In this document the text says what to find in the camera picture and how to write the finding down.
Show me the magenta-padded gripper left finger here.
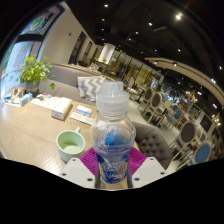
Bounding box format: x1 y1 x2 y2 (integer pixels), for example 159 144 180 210
59 147 101 190

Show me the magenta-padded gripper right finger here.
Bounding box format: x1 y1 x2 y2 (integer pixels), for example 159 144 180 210
126 147 168 189

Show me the clear blue-labelled drink bottle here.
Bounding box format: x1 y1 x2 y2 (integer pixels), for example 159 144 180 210
89 80 137 185

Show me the pale green ceramic mug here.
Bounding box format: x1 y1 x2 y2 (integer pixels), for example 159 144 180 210
55 126 87 164

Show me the dark grey tufted armchair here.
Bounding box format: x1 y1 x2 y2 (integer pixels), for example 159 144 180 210
133 121 174 171

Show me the group of dining chairs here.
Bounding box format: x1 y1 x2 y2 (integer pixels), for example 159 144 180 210
126 76 223 171

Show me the flat white leaflet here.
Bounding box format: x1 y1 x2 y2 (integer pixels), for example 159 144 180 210
69 111 96 127

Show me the small blue white box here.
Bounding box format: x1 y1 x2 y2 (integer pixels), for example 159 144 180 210
75 104 93 118

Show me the white cardboard box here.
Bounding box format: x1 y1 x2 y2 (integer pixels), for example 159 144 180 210
50 97 74 122

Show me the grey chevron cushion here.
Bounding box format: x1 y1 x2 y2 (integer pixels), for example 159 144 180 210
76 75 107 103

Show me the teal tissue pack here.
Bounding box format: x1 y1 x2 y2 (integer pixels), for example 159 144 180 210
18 92 34 107

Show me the grey wood-trimmed sofa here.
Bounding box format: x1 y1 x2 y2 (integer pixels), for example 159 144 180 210
38 62 111 104

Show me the green potted plant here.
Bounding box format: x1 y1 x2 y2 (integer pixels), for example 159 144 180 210
18 55 57 96

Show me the group of ceiling lights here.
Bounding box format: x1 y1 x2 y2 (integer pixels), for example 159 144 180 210
99 3 221 111

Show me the colourful wall poster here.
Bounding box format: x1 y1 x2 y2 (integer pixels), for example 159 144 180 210
19 4 64 36

